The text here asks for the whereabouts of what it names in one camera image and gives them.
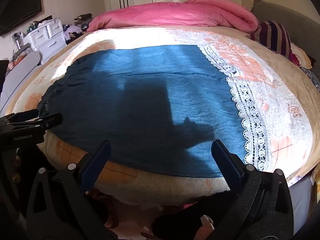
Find floral fleece blanket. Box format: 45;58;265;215
5;26;318;207

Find pile of clothes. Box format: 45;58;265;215
62;13;93;42

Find white drawer cabinet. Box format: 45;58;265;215
24;17;67;64

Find blue pants with lace trim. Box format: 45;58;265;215
37;45;264;178

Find black wall television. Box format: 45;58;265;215
0;0;42;37

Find striped pillow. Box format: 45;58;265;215
250;20;293;58

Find pink duvet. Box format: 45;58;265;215
87;0;259;33

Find grey rounded board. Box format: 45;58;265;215
0;51;41;115

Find grey upholstered headboard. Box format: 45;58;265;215
251;0;320;68

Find floral pillow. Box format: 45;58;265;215
290;42;313;69

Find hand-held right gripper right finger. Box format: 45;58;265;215
211;139;294;240

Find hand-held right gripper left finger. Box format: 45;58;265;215
26;140;118;240

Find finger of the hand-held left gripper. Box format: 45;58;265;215
37;112;63;132

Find person's dark trouser leg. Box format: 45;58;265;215
151;200;227;240

